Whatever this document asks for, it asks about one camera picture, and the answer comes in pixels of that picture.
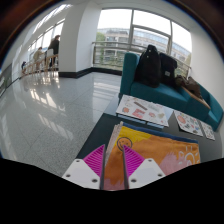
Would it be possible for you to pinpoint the black backpack with label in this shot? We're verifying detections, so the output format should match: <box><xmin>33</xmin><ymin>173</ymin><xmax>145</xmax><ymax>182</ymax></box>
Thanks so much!
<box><xmin>159</xmin><ymin>52</ymin><xmax>178</xmax><ymax>88</ymax></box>

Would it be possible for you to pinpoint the sticker sheet with round pictures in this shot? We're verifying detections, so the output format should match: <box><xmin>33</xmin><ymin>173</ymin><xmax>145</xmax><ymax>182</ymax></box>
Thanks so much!
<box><xmin>173</xmin><ymin>110</ymin><xmax>204</xmax><ymax>138</ymax></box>

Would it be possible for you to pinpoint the brown jacket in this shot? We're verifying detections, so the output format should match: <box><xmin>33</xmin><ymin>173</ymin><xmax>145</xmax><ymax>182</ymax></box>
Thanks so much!
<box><xmin>174</xmin><ymin>74</ymin><xmax>203</xmax><ymax>100</ymax></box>

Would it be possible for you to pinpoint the sticker sheet with red shapes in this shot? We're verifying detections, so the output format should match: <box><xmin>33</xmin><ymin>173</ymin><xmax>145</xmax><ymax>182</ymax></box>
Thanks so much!
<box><xmin>115</xmin><ymin>94</ymin><xmax>170</xmax><ymax>128</ymax></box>

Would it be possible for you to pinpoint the wooden chairs group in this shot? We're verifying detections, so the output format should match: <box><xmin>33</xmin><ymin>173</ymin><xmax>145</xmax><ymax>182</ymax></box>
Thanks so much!
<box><xmin>23</xmin><ymin>49</ymin><xmax>60</xmax><ymax>76</ymax></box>

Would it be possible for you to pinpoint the teal sofa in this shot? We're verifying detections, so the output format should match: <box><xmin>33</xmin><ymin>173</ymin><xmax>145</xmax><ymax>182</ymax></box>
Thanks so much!
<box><xmin>118</xmin><ymin>52</ymin><xmax>224</xmax><ymax>132</ymax></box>

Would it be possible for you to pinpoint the small sticker sheet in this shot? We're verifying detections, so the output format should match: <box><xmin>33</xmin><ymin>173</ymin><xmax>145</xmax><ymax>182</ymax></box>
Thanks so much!
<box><xmin>198</xmin><ymin>120</ymin><xmax>216</xmax><ymax>141</ymax></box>

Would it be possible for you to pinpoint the large black backpack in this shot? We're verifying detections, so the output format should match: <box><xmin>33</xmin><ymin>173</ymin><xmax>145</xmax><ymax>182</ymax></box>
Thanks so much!
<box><xmin>134</xmin><ymin>44</ymin><xmax>163</xmax><ymax>89</ymax></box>

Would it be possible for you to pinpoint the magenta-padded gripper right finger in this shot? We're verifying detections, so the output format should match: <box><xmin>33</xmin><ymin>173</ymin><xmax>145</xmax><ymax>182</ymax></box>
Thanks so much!
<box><xmin>121</xmin><ymin>145</ymin><xmax>167</xmax><ymax>190</ymax></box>

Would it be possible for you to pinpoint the orange yellow cartoon print towel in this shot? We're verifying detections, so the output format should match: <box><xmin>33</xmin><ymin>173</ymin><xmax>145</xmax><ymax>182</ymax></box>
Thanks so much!
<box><xmin>103</xmin><ymin>121</ymin><xmax>202</xmax><ymax>192</ymax></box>

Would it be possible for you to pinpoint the metal window railing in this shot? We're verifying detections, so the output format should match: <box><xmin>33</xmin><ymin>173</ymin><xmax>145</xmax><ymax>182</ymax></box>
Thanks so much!
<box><xmin>91</xmin><ymin>41</ymin><xmax>193</xmax><ymax>73</ymax></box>

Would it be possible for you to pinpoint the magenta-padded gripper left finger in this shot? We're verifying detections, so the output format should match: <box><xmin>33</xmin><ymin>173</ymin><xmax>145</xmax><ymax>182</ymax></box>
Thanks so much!
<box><xmin>62</xmin><ymin>143</ymin><xmax>107</xmax><ymax>190</ymax></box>

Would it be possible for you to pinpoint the wooden sofa table top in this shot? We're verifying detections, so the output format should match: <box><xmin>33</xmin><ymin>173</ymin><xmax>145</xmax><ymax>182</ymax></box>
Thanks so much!
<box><xmin>182</xmin><ymin>87</ymin><xmax>212</xmax><ymax>110</ymax></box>

